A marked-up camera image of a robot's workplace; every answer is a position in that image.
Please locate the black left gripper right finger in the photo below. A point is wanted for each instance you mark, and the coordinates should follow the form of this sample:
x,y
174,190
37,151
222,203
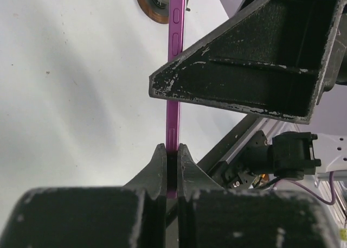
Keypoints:
x,y
280,218

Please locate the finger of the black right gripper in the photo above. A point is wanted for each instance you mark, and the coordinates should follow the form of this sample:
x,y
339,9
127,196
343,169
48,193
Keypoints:
x,y
273,58

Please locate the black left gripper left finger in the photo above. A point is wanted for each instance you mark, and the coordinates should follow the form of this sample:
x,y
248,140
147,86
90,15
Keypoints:
x,y
129,216

